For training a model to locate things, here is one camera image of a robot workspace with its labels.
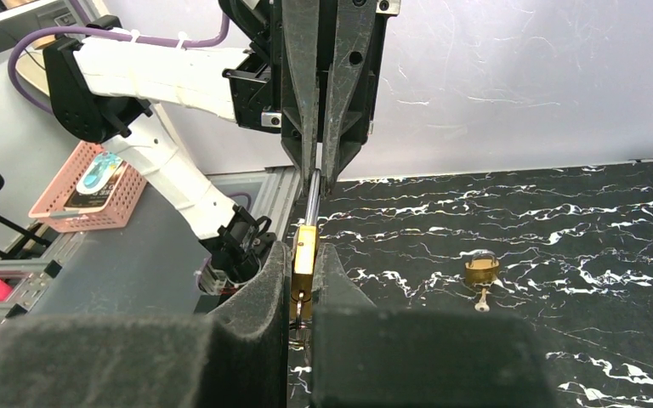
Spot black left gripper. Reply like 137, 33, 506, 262
219, 0, 401, 195

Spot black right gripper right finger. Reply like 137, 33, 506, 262
310, 244, 558, 407

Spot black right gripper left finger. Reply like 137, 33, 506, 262
0, 242, 292, 407

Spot keys of medium padlock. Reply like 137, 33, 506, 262
289, 290, 310, 349

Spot medium brass padlock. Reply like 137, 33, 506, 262
290, 169, 321, 319

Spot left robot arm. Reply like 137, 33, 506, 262
43, 1, 401, 296

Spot small closed brass padlock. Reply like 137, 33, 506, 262
464, 249, 500, 286

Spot pink plastic basket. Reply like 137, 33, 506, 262
29, 141, 146, 233

